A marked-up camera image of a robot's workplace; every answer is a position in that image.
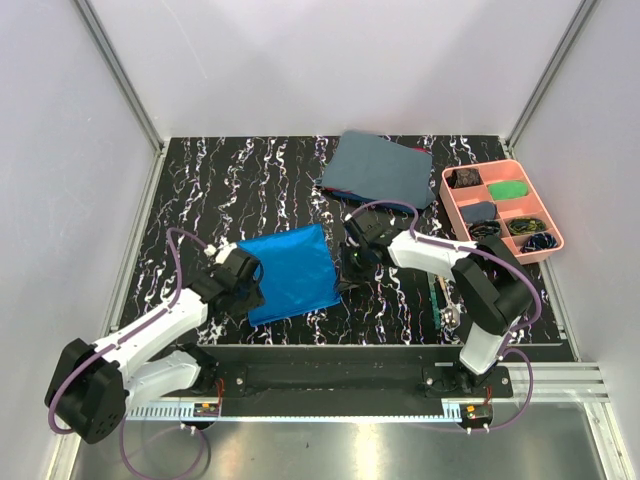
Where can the dark multicolour item in tray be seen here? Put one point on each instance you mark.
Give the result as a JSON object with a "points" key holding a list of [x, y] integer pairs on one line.
{"points": [[483, 229]]}

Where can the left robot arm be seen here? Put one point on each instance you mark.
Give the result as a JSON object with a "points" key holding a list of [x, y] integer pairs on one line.
{"points": [[95, 385]]}

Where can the aluminium frame rail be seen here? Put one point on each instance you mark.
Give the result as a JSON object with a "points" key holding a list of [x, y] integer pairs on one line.
{"points": [[108, 53]]}

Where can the yellow green item in tray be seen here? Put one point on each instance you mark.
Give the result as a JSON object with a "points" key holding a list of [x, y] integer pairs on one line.
{"points": [[525, 226]]}

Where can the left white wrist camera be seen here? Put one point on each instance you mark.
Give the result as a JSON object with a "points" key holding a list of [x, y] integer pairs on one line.
{"points": [[220, 250]]}

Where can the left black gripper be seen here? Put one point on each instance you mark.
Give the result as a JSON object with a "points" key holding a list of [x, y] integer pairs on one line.
{"points": [[255, 299]]}

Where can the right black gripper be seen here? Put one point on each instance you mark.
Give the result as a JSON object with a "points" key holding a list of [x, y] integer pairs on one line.
{"points": [[348, 278]]}

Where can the blue cloth napkin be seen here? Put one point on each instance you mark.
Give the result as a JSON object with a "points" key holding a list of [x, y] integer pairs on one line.
{"points": [[299, 274]]}

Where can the grey item in tray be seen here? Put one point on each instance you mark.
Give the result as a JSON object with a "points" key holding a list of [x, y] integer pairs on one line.
{"points": [[478, 212]]}

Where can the dark patterned item in tray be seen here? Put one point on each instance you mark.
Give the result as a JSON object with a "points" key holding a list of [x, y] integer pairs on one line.
{"points": [[463, 178]]}

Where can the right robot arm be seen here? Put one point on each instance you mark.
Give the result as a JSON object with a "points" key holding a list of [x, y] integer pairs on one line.
{"points": [[495, 289]]}

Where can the grey folded napkin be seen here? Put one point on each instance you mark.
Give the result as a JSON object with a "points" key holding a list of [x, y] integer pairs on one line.
{"points": [[376, 168]]}

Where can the blue patterned item in tray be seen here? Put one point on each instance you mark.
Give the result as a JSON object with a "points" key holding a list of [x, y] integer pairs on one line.
{"points": [[539, 242]]}

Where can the red folded napkin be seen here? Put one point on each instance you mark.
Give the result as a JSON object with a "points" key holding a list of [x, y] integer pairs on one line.
{"points": [[347, 195]]}

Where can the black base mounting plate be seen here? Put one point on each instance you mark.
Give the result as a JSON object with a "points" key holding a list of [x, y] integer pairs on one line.
{"points": [[350, 384]]}

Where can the pink divided tray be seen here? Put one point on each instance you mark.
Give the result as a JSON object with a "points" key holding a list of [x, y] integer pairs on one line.
{"points": [[528, 206]]}

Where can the knife with green handle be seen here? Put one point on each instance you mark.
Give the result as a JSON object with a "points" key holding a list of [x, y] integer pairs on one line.
{"points": [[434, 303]]}

